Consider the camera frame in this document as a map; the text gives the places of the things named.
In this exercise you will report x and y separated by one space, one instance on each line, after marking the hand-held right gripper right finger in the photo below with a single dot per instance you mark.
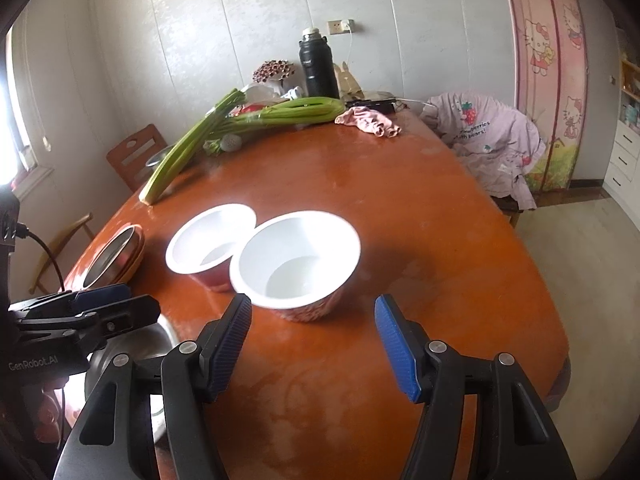
395 355

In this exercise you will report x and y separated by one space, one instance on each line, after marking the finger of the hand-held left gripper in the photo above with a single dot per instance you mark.
102 294
130 310

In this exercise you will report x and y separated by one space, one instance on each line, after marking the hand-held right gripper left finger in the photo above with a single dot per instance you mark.
232 350

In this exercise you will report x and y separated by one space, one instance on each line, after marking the deep steel bowl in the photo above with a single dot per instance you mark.
145 340

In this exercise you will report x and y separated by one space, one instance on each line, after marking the round steel pan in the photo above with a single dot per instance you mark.
112 255

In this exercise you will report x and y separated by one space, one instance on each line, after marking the orange bear-shaped plate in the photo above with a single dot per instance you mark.
136 260

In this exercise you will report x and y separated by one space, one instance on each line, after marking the red instant noodle bowl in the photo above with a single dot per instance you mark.
300 260
210 240

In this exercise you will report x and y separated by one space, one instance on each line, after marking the light wooden curved armchair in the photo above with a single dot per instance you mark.
75 225

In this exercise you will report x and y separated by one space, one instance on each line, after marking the brown slatted wooden chair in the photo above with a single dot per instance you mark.
132 152

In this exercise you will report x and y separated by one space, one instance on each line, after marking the steel basin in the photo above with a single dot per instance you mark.
157 158

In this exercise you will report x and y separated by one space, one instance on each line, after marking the celery bunch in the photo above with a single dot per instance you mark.
175 160
295 112

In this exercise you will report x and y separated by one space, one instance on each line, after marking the fruit in white foam net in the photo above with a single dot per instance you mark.
231 142

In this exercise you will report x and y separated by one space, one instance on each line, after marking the window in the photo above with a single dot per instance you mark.
15 110

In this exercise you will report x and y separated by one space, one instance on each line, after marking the pink crumpled cloth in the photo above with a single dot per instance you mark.
370 122

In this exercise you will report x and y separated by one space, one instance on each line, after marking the pink printed garment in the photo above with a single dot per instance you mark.
490 135

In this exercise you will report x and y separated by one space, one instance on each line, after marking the black flat device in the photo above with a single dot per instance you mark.
375 106

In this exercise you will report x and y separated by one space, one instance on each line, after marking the brown paper bag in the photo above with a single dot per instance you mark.
350 85

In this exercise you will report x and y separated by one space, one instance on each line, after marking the dark red beaded flower ornament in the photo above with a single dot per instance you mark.
272 70

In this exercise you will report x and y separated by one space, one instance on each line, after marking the black thermos flask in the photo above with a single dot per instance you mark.
317 70

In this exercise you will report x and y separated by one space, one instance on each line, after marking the white drawer cabinet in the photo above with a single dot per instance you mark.
622 160

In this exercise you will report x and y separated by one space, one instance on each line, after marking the pink cartoon wardrobe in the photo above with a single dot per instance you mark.
545 85

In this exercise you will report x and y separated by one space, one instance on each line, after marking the wall outlet with plug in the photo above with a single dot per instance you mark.
340 26

